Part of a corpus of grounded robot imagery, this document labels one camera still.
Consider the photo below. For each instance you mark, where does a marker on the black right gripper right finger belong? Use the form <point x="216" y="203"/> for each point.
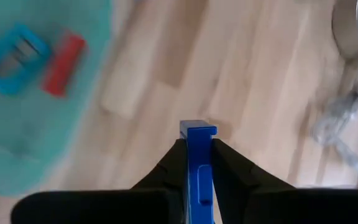
<point x="275" y="205"/>

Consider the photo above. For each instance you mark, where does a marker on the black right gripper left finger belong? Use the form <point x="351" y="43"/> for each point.
<point x="135" y="205"/>

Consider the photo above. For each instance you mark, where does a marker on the blue digital timer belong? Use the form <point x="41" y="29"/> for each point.
<point x="199" y="149"/>

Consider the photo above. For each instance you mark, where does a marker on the red digital timer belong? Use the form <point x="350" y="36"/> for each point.
<point x="62" y="67"/>

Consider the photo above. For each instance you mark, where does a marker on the green translucent plastic bin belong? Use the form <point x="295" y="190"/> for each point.
<point x="26" y="130"/>

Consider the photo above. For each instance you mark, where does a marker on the white table lamp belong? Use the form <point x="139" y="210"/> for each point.
<point x="346" y="31"/>

